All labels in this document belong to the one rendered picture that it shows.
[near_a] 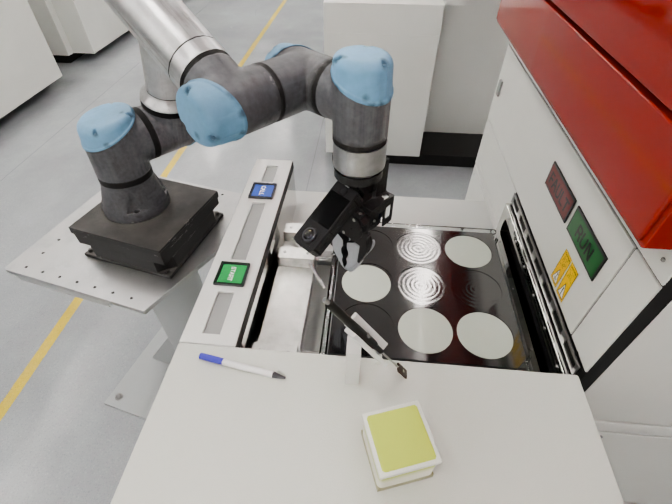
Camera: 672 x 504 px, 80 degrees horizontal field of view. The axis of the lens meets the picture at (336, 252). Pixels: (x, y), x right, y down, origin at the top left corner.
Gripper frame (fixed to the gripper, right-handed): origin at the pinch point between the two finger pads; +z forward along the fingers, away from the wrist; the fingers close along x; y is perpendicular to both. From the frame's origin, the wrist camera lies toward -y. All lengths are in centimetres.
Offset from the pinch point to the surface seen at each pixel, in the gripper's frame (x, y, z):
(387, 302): -6.1, 5.6, 9.9
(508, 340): -27.3, 13.6, 9.9
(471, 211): 0, 52, 18
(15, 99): 365, 18, 88
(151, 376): 77, -29, 99
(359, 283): 1.0, 5.5, 9.9
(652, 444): -56, 23, 25
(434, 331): -16.5, 6.1, 9.9
